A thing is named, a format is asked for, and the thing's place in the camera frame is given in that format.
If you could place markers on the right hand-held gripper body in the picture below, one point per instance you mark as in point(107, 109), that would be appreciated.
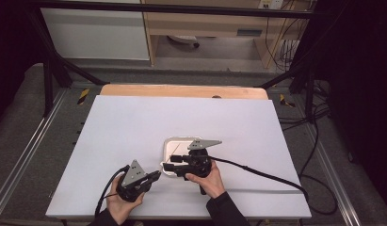
point(197, 161)

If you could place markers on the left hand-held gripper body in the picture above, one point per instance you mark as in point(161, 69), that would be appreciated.
point(131, 183)

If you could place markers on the square metal tray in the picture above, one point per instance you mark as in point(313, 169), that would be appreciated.
point(169, 147)

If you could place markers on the person's left hand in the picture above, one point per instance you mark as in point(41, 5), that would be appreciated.
point(122, 207)

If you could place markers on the person's right hand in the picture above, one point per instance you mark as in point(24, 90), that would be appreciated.
point(211, 183)

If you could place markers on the thin wooden stick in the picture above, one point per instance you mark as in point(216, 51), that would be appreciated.
point(174, 147)

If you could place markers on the white table board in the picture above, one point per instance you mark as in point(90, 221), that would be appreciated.
point(134, 125)

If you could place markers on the wooden table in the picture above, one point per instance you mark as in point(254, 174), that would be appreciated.
point(169, 91)

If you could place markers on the yellow black striped tape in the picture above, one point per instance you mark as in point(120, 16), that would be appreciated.
point(83, 96)
point(285, 101)

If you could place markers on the white chair base with caster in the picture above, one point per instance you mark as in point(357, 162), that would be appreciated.
point(185, 39)

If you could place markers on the light wooden desk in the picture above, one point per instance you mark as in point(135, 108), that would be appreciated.
point(213, 22)

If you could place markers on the white cabinet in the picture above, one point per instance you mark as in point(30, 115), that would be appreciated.
point(93, 34)

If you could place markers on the black curtain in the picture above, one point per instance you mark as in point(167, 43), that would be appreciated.
point(360, 78)
point(12, 47)

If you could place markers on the aluminium floor rail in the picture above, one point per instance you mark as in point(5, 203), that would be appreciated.
point(335, 175)
point(31, 141)

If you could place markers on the black metal frame stand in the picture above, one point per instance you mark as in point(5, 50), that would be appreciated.
point(53, 69)
point(304, 78)

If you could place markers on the black metal frame bar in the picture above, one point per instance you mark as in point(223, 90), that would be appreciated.
point(181, 9)

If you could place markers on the white wall socket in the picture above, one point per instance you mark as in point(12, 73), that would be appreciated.
point(271, 3)

